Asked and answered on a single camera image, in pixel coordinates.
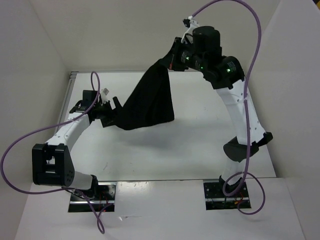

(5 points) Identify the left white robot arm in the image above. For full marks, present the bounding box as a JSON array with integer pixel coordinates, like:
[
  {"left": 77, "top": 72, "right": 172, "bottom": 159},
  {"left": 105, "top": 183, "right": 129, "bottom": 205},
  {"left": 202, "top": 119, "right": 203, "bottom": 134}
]
[{"left": 32, "top": 88, "right": 122, "bottom": 200}]

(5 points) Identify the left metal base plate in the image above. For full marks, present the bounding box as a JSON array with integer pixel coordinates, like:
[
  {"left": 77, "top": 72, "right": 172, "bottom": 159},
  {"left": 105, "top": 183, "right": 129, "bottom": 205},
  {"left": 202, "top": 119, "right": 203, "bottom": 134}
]
[{"left": 68, "top": 181, "right": 117, "bottom": 213}]

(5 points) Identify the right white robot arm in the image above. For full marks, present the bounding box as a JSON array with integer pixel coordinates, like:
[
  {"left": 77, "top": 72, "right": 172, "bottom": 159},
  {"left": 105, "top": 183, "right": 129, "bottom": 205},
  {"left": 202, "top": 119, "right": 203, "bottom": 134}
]
[{"left": 168, "top": 26, "right": 273, "bottom": 197}]

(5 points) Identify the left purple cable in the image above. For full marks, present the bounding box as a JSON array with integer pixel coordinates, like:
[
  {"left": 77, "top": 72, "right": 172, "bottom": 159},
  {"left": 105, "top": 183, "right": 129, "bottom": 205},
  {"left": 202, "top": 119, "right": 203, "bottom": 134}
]
[{"left": 1, "top": 71, "right": 107, "bottom": 235}]

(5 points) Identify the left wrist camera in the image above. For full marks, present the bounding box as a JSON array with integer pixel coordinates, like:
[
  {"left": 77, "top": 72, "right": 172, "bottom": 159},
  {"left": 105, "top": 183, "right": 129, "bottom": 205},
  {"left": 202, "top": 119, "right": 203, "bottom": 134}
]
[{"left": 100, "top": 88, "right": 110, "bottom": 105}]

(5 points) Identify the metal base plate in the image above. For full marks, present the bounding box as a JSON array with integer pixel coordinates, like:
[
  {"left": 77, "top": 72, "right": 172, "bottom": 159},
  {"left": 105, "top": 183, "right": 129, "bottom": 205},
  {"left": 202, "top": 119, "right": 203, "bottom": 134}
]
[
  {"left": 68, "top": 181, "right": 117, "bottom": 213},
  {"left": 203, "top": 179, "right": 251, "bottom": 211}
]

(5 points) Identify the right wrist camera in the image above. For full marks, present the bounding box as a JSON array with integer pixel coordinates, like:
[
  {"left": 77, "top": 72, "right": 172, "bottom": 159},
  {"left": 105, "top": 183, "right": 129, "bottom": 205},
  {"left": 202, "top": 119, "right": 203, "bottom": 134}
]
[{"left": 181, "top": 16, "right": 200, "bottom": 43}]

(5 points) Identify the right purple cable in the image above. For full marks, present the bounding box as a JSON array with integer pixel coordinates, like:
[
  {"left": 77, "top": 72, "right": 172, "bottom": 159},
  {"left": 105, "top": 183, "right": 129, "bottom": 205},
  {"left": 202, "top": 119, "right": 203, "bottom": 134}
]
[{"left": 191, "top": 0, "right": 266, "bottom": 216}]

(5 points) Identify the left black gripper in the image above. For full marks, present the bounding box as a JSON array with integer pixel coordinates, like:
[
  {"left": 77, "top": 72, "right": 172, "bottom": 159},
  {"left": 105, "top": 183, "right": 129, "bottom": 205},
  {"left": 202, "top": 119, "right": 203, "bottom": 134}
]
[{"left": 93, "top": 96, "right": 130, "bottom": 128}]

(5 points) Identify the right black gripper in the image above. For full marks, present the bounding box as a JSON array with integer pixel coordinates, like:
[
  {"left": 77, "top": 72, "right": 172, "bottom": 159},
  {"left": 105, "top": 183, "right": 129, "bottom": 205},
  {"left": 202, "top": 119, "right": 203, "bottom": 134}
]
[{"left": 159, "top": 37, "right": 205, "bottom": 72}]

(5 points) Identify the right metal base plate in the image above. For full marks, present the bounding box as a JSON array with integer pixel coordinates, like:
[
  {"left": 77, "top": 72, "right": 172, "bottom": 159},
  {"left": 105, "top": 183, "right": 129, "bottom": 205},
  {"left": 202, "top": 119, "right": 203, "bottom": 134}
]
[{"left": 203, "top": 179, "right": 251, "bottom": 211}]

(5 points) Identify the black skirt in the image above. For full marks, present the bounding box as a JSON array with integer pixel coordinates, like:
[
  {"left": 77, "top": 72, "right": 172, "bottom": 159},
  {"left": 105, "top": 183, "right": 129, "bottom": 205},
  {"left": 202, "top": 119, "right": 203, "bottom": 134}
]
[{"left": 114, "top": 60, "right": 175, "bottom": 131}]

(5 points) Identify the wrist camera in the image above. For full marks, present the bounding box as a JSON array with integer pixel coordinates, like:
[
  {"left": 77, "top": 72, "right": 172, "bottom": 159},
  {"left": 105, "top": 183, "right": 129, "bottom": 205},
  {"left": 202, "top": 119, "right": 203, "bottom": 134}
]
[
  {"left": 181, "top": 16, "right": 200, "bottom": 43},
  {"left": 100, "top": 88, "right": 110, "bottom": 105}
]

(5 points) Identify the purple cable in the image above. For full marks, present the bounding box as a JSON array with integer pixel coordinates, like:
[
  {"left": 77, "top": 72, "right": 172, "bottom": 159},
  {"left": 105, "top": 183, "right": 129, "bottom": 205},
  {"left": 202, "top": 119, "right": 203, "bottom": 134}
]
[
  {"left": 1, "top": 71, "right": 107, "bottom": 235},
  {"left": 191, "top": 0, "right": 266, "bottom": 216}
]

